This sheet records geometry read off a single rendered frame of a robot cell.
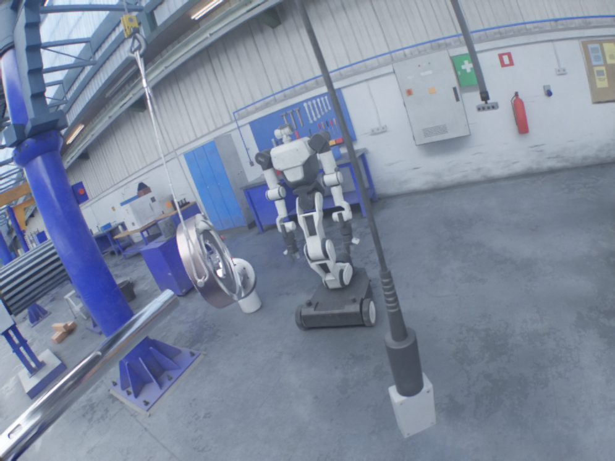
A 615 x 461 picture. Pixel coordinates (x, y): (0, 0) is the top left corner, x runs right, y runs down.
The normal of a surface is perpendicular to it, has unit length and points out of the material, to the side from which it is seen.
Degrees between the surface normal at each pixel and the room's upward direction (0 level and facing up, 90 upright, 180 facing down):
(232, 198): 90
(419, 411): 90
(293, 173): 90
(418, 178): 90
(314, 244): 66
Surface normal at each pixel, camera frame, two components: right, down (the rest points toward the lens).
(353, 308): -0.45, -0.34
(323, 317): -0.33, 0.41
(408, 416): 0.15, 0.28
